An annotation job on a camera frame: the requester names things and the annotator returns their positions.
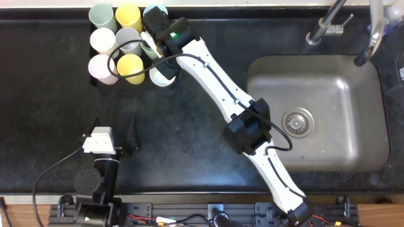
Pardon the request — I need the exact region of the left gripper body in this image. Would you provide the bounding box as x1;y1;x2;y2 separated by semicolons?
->
115;145;132;158

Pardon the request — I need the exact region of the mounting rail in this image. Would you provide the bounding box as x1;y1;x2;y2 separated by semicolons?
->
49;195;360;227

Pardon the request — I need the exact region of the black cable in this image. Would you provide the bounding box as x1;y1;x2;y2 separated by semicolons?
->
32;146;85;227
107;39;294;153

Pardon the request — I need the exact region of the steel tap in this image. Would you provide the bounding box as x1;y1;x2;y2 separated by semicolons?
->
305;0;386;67

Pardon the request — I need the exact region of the black tray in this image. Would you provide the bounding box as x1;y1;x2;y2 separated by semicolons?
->
90;12;174;69
90;61;177;90

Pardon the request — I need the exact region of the pink cup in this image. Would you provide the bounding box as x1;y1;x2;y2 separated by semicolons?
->
88;54;119;86

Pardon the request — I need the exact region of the yellow cup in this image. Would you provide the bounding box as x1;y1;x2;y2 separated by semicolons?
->
116;53;146;85
115;4;143;34

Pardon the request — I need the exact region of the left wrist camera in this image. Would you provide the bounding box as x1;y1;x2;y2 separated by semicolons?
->
82;126;116;155

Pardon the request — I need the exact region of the blue soap bottle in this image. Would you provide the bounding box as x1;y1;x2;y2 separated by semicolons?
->
367;1;404;36

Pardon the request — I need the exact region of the grey cup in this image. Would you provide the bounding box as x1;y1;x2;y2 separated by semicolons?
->
115;27;143;57

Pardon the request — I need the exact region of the blue cup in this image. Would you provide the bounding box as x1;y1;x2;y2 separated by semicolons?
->
143;4;169;16

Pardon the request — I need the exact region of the steel sink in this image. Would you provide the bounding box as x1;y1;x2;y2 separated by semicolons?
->
247;55;391;173

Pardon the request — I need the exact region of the white cup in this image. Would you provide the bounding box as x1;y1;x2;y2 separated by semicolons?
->
149;65;176;88
89;27;120;60

